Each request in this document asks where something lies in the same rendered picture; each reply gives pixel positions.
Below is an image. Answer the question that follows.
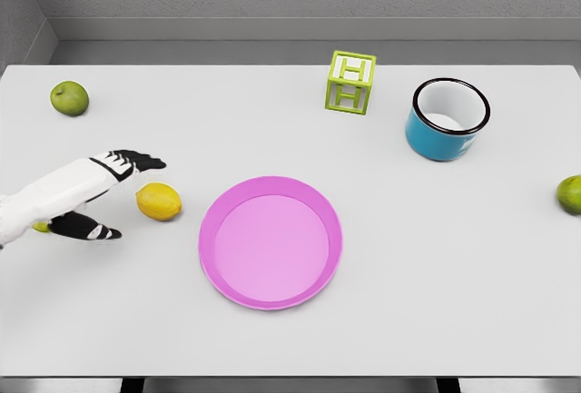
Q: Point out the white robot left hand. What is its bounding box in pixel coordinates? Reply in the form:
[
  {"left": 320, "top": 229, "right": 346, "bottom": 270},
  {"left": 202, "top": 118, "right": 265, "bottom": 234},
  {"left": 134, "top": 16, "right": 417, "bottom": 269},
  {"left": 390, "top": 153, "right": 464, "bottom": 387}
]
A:
[{"left": 13, "top": 149, "right": 168, "bottom": 242}]

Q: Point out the yellow lemon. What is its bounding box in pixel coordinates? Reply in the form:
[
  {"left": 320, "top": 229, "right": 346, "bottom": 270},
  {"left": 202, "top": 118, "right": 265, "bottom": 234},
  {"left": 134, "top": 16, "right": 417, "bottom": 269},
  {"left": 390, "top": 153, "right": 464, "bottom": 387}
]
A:
[{"left": 135, "top": 182, "right": 183, "bottom": 222}]

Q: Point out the pink round plate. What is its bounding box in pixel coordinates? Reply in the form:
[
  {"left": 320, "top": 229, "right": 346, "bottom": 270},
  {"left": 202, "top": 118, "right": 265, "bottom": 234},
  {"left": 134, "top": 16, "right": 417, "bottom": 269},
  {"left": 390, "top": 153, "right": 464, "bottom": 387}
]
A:
[{"left": 198, "top": 175, "right": 344, "bottom": 312}]

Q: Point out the green apple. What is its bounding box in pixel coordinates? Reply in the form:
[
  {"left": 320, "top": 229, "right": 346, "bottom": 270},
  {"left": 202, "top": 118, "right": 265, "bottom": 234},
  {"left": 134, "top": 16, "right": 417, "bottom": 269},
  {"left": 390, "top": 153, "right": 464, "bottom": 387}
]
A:
[{"left": 49, "top": 80, "right": 90, "bottom": 118}]

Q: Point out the green letter block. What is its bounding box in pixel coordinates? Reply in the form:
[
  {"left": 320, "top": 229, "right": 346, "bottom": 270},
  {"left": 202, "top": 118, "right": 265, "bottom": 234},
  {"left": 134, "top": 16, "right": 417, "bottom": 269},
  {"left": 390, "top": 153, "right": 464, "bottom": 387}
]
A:
[{"left": 323, "top": 50, "right": 378, "bottom": 115}]

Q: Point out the blue enamel mug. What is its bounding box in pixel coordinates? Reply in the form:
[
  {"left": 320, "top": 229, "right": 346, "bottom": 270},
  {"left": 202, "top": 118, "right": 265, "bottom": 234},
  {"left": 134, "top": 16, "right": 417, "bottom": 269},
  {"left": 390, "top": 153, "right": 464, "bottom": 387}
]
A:
[{"left": 404, "top": 77, "right": 492, "bottom": 162}]

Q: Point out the green lime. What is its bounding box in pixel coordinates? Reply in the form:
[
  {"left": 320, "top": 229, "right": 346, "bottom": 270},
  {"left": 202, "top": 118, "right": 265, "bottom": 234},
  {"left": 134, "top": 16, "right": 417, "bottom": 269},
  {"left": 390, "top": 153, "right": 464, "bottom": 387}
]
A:
[{"left": 556, "top": 174, "right": 581, "bottom": 217}]

